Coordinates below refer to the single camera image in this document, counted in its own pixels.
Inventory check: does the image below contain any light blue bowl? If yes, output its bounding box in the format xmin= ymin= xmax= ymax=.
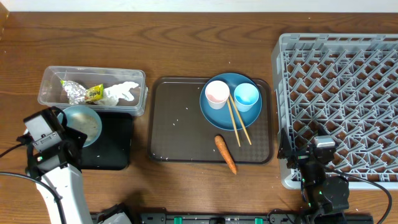
xmin=63 ymin=105 xmax=102 ymax=147

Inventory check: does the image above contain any foil and green wrapper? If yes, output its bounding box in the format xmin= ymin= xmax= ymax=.
xmin=60 ymin=80 xmax=104 ymax=105

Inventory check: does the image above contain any orange carrot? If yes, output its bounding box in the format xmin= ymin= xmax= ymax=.
xmin=215 ymin=135 xmax=238 ymax=175

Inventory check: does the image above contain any white tissue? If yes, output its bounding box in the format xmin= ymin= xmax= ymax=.
xmin=94 ymin=82 xmax=139 ymax=106

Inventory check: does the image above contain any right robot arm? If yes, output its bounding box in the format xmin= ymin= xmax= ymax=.
xmin=277 ymin=127 xmax=349 ymax=223

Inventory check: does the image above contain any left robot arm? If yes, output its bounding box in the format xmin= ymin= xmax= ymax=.
xmin=19 ymin=106 xmax=133 ymax=224

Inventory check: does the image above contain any grey dishwasher rack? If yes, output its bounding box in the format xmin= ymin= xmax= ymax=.
xmin=272 ymin=33 xmax=397 ymax=190

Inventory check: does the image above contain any black plastic tray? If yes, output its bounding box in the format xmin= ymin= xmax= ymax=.
xmin=77 ymin=112 xmax=133 ymax=170

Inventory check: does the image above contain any light blue cup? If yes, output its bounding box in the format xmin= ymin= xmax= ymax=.
xmin=234 ymin=83 xmax=259 ymax=112

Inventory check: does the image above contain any dark blue plate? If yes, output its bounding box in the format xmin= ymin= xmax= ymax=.
xmin=200 ymin=73 xmax=264 ymax=131

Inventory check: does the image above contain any left wooden chopstick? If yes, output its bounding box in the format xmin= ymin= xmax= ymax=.
xmin=226 ymin=100 xmax=241 ymax=147

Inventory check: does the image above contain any wooden chopstick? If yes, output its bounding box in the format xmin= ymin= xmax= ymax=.
xmin=229 ymin=95 xmax=252 ymax=145
xmin=226 ymin=100 xmax=241 ymax=147

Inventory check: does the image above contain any right wooden chopstick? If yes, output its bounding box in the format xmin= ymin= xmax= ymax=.
xmin=229 ymin=95 xmax=252 ymax=145

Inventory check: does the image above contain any clear plastic bin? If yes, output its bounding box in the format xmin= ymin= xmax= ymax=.
xmin=37 ymin=66 xmax=148 ymax=116

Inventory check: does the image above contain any pink cup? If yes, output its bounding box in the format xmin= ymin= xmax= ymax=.
xmin=205 ymin=80 xmax=230 ymax=110

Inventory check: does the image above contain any brown serving tray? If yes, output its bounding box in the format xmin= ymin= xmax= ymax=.
xmin=147 ymin=77 xmax=274 ymax=164

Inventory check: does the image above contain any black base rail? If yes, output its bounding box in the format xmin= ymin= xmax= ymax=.
xmin=90 ymin=212 xmax=374 ymax=224

